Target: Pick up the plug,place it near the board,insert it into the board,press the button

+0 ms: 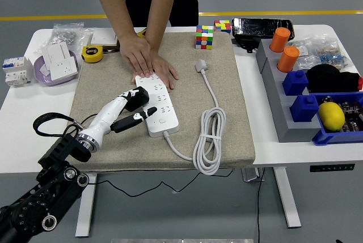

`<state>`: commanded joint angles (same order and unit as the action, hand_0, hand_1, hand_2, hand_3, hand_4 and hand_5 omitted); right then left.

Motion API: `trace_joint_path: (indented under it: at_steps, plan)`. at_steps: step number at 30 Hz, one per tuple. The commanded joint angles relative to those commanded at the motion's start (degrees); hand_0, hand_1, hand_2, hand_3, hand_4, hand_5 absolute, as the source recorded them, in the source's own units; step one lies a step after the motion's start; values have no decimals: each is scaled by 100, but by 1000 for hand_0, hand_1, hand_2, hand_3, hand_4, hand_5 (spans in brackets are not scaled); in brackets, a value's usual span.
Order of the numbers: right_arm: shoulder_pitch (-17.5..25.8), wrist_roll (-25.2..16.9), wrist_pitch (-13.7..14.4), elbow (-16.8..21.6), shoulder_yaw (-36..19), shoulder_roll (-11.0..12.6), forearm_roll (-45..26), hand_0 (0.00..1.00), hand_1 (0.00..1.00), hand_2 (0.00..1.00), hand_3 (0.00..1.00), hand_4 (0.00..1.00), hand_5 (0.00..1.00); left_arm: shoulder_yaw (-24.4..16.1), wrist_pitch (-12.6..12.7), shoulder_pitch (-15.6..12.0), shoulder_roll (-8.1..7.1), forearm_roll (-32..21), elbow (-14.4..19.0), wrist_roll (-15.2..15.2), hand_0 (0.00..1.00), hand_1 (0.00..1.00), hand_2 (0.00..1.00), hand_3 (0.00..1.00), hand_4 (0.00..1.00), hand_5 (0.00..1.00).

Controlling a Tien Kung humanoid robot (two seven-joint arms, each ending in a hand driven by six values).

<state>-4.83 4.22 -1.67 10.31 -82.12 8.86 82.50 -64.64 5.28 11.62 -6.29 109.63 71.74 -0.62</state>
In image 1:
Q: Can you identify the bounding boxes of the black table control panel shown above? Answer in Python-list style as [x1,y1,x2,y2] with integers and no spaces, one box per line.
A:
[309,164,356,173]

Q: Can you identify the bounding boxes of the black hanging cable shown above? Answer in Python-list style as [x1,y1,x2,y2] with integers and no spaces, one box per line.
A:
[256,168,266,243]

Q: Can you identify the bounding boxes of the blue plastic bin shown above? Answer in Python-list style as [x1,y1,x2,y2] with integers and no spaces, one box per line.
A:
[311,91,363,147]

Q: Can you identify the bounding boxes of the orange plastic cylinder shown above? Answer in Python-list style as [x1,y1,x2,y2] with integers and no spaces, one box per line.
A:
[269,27,292,53]
[277,46,301,73]

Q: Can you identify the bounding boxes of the black device stand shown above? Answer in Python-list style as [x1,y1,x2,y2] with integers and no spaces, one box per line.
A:
[233,36,260,54]

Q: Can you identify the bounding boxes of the purple shallow bowl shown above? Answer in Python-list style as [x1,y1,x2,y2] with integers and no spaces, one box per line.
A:
[33,50,79,87]

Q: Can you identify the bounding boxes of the yellow lemon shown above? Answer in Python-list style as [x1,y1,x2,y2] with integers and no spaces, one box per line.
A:
[317,101,346,133]

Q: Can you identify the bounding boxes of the white power strip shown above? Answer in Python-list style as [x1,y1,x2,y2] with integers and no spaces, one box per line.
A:
[134,75,180,138]

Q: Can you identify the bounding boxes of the person's right hand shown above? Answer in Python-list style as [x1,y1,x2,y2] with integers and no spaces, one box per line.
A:
[119,33,155,79]

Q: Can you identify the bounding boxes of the grey stepped peg base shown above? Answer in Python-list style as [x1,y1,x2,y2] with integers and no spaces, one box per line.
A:
[256,38,323,144]

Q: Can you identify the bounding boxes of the thin black adapter cord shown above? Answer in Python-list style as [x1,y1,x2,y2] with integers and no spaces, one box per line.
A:
[74,112,236,198]

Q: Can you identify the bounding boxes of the clear bag of resistors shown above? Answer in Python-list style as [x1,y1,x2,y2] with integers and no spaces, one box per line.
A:
[313,35,354,73]

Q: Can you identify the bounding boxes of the black glossy wrapped device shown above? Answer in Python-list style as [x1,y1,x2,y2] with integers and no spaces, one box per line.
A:
[231,18,296,41]

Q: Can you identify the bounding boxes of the black cloth bundle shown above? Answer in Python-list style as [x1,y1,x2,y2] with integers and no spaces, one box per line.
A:
[305,64,363,93]

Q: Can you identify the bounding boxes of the white table leg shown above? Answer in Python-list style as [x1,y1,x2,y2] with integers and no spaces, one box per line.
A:
[273,167,301,229]
[75,173,98,238]

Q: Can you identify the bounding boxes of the black plug adapter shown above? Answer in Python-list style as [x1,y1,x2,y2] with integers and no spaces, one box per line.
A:
[124,88,150,113]

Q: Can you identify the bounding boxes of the person's left hand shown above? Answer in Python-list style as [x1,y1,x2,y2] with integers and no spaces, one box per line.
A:
[132,50,180,93]

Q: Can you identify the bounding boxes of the clear bag of small parts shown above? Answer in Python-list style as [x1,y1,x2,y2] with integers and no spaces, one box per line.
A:
[289,39,316,71]

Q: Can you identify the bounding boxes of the large colourful puzzle cube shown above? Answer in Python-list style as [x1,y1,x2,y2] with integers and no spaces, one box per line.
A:
[195,24,214,50]

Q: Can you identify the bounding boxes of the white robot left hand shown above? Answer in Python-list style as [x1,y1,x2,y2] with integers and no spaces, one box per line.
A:
[80,87,158,146]

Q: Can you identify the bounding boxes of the white switch plate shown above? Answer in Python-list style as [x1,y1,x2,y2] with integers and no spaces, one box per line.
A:
[41,41,71,71]

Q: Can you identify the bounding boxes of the dark packaged parts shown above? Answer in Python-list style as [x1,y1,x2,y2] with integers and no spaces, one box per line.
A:
[339,100,363,133]

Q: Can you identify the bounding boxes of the white power cord with plug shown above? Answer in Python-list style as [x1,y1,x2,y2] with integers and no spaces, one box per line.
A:
[163,58,227,176]

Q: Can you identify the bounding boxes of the blue plastic block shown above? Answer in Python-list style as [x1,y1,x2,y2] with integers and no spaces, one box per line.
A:
[289,95,320,123]
[282,70,309,96]

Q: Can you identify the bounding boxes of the white circuit breaker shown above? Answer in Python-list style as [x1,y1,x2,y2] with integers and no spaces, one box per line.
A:
[2,57,34,88]

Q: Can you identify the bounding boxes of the white wall socket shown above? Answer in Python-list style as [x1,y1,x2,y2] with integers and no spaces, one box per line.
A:
[47,57,79,82]

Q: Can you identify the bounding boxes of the yellow tape measure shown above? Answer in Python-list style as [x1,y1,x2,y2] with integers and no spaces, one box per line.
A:
[81,45,104,64]

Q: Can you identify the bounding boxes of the small colourful puzzle cube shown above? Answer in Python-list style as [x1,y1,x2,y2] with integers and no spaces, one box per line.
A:
[214,19,232,34]

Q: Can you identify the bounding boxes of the beige fabric mat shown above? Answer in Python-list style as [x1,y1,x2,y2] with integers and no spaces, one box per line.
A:
[69,31,256,173]

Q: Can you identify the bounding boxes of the clear bag of screws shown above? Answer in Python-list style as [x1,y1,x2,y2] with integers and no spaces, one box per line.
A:
[52,22,94,48]

